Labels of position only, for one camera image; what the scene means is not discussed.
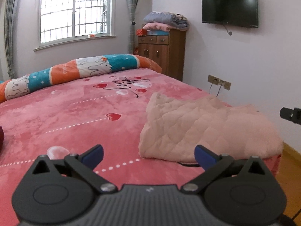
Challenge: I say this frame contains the barred window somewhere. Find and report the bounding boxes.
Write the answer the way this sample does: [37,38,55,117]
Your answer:
[33,0,117,53]

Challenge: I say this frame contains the wall socket strip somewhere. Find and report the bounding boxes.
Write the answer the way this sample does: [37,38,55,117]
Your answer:
[207,74,232,91]

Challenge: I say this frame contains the pink printed bed blanket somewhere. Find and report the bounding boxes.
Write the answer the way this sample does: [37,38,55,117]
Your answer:
[0,68,283,226]

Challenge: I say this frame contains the folded blankets pile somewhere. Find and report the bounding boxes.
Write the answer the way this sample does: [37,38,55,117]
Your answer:
[143,11,190,31]

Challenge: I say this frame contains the folded pink blanket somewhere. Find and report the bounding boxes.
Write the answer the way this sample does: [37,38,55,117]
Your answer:
[142,22,170,32]

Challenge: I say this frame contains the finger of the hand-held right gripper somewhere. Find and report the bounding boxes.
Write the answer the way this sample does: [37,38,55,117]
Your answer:
[280,107,301,125]

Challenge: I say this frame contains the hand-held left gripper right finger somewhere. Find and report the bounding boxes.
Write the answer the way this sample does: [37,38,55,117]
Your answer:
[182,144,271,192]

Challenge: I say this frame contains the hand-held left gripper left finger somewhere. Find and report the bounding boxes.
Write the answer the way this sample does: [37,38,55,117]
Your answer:
[31,144,118,193]

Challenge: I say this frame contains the brown wooden cabinet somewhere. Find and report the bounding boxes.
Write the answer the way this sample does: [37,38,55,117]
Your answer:
[137,28,187,82]

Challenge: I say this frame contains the black wall television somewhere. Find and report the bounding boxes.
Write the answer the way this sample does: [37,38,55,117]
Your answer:
[201,0,259,28]

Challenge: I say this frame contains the grey checked curtain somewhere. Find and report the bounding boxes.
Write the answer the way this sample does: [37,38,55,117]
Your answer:
[124,0,142,55]
[4,0,22,79]

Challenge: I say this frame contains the pink quilted fleece coat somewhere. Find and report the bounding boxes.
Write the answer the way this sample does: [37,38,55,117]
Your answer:
[138,92,284,163]

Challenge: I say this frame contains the black socket cable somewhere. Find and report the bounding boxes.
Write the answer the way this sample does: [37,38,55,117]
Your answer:
[209,80,224,97]

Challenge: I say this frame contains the rolled orange teal white quilt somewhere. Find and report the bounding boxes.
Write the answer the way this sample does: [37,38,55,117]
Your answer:
[0,54,163,104]

